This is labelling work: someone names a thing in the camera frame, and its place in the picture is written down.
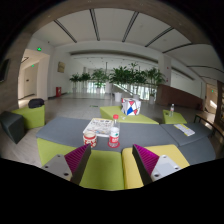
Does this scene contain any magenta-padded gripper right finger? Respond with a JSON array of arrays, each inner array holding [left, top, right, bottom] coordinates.
[[132, 143, 183, 186]]

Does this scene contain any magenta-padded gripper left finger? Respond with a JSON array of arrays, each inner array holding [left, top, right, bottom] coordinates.
[[41, 143, 92, 186]]

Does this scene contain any clear red-capped water bottle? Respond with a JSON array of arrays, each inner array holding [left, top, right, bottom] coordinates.
[[109, 114, 121, 148]]

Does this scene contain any yellow seat cushion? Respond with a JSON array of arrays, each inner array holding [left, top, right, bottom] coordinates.
[[121, 143, 191, 190]]

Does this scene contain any red and white cup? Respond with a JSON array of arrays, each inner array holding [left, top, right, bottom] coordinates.
[[82, 130, 98, 148]]

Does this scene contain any lime green seat cushion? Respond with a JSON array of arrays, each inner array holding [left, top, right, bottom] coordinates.
[[36, 138, 125, 191]]

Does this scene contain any yellow white leaflet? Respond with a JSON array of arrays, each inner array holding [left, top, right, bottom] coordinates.
[[173, 123, 196, 137]]

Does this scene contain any open printed magazine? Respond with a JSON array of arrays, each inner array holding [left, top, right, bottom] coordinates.
[[82, 117, 114, 138]]

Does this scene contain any small lime green table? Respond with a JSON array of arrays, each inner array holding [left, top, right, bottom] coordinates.
[[162, 109, 188, 125]]

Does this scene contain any lime green cube seat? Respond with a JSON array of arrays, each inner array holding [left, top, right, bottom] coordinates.
[[11, 105, 46, 130]]

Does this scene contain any white red blue geometric box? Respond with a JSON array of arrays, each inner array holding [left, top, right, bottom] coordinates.
[[120, 97, 142, 117]]

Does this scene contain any dark grey ottoman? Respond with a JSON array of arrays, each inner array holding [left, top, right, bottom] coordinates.
[[0, 110, 26, 145]]

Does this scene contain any large lime green table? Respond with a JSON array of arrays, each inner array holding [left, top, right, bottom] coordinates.
[[99, 105, 160, 125]]

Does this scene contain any black bag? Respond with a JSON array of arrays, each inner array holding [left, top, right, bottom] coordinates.
[[27, 97, 46, 109]]

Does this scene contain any dark wooden bench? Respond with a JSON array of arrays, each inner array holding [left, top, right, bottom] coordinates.
[[194, 111, 224, 134]]

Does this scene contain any group of potted plants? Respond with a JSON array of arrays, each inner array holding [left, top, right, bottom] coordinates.
[[69, 62, 167, 101]]

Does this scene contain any framed wall picture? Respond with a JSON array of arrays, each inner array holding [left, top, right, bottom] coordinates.
[[57, 61, 66, 74]]

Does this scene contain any wall-mounted black screen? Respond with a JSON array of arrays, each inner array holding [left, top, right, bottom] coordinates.
[[0, 58, 11, 83]]

